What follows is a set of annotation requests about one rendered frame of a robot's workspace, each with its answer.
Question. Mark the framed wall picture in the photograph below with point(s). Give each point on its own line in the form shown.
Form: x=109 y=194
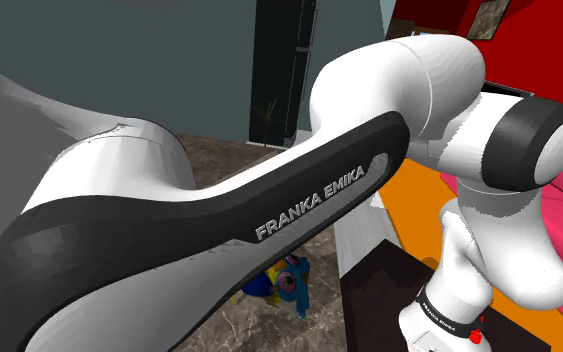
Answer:
x=487 y=18

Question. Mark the orange rug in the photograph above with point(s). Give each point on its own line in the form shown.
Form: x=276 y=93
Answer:
x=415 y=204

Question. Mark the small leafy plant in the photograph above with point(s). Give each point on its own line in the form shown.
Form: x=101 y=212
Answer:
x=267 y=119

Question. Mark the blue bird toy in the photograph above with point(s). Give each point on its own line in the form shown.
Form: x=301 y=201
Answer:
x=292 y=285

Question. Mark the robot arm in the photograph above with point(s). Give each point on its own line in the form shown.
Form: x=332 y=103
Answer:
x=130 y=170

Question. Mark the black refrigerator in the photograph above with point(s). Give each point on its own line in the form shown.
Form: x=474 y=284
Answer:
x=281 y=73

